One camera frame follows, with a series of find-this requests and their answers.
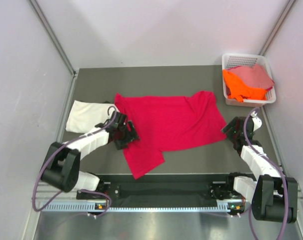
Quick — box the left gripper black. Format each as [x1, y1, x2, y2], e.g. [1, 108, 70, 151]
[114, 120, 140, 150]

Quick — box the crimson red t-shirt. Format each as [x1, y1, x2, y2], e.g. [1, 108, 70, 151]
[114, 91, 227, 180]

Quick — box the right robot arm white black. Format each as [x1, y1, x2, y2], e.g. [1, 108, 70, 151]
[222, 116, 285, 223]

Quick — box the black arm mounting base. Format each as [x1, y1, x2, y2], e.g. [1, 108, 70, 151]
[76, 172, 257, 201]

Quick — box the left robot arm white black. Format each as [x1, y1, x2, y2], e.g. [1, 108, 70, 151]
[40, 111, 140, 199]

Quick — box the orange t-shirt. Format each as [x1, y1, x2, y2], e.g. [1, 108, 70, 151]
[222, 69, 267, 103]

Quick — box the folded white t-shirt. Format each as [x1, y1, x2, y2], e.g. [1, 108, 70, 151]
[65, 100, 119, 134]

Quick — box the pink t-shirt in basket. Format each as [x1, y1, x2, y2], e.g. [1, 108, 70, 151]
[227, 64, 275, 91]

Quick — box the white plastic basket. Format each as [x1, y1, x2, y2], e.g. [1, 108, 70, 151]
[221, 53, 277, 108]

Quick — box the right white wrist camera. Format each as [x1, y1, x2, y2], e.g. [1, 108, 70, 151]
[249, 111, 263, 132]

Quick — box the grey slotted cable duct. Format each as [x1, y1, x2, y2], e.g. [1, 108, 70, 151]
[43, 199, 242, 213]

